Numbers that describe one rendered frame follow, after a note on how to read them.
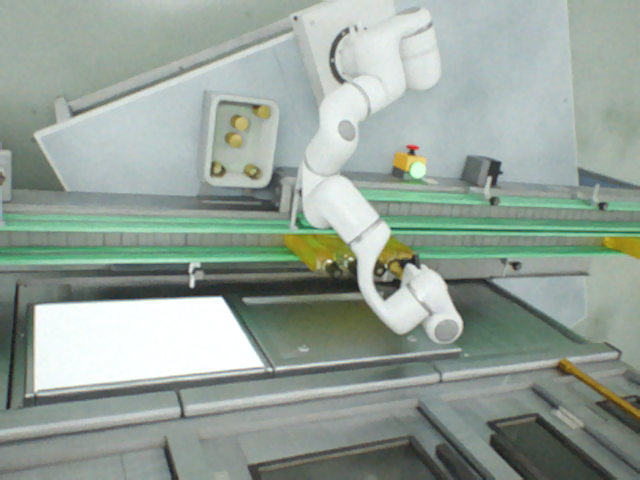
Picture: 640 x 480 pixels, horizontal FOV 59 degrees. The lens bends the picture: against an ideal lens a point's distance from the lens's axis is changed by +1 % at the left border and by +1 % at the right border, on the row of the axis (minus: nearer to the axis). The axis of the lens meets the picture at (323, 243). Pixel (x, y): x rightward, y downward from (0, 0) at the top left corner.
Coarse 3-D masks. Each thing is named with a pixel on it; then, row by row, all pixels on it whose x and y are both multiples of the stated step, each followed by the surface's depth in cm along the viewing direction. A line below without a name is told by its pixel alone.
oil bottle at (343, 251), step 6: (318, 234) 147; (324, 234) 147; (330, 234) 147; (336, 234) 148; (324, 240) 144; (330, 240) 143; (336, 240) 144; (342, 240) 144; (330, 246) 141; (336, 246) 140; (342, 246) 140; (348, 246) 141; (336, 252) 138; (342, 252) 137; (348, 252) 138; (342, 258) 137; (348, 258) 137; (354, 258) 138; (342, 264) 137; (348, 270) 139
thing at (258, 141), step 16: (224, 96) 136; (240, 96) 138; (224, 112) 144; (240, 112) 146; (272, 112) 144; (224, 128) 146; (256, 128) 149; (272, 128) 144; (208, 144) 138; (224, 144) 147; (256, 144) 151; (272, 144) 145; (208, 160) 140; (224, 160) 149; (240, 160) 151; (256, 160) 153; (272, 160) 147; (208, 176) 141; (224, 176) 148; (240, 176) 150
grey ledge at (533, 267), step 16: (576, 256) 206; (592, 256) 210; (448, 272) 182; (464, 272) 185; (480, 272) 188; (496, 272) 191; (512, 272) 195; (528, 272) 198; (544, 272) 202; (560, 272) 205; (576, 272) 209
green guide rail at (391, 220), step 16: (304, 224) 144; (400, 224) 156; (416, 224) 159; (432, 224) 162; (448, 224) 164; (464, 224) 167; (480, 224) 171; (496, 224) 174; (512, 224) 177; (528, 224) 181; (544, 224) 185; (560, 224) 189; (576, 224) 192; (592, 224) 197; (608, 224) 202; (624, 224) 206
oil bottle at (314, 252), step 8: (288, 240) 150; (296, 240) 145; (304, 240) 142; (312, 240) 142; (320, 240) 143; (296, 248) 145; (304, 248) 141; (312, 248) 137; (320, 248) 138; (328, 248) 139; (304, 256) 141; (312, 256) 137; (320, 256) 135; (328, 256) 135; (336, 256) 137; (312, 264) 137; (320, 264) 135; (320, 272) 136
